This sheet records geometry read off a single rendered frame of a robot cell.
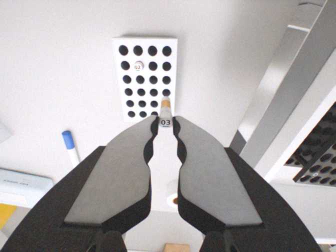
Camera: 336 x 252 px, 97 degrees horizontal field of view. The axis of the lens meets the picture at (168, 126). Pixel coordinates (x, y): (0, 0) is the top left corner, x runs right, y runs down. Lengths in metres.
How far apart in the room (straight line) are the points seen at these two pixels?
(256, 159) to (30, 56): 0.37
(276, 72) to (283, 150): 1.08
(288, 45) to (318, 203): 1.00
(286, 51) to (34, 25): 1.20
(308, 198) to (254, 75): 0.25
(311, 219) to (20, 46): 0.53
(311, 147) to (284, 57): 1.03
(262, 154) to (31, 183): 0.50
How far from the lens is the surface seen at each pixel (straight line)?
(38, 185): 0.51
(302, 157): 0.27
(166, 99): 0.15
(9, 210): 2.77
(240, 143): 0.95
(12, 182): 0.53
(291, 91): 0.22
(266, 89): 1.28
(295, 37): 1.27
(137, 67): 0.22
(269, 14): 0.29
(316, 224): 0.36
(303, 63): 0.22
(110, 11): 0.27
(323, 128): 0.26
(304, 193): 0.40
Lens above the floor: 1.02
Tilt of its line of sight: 57 degrees down
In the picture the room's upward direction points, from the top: 180 degrees clockwise
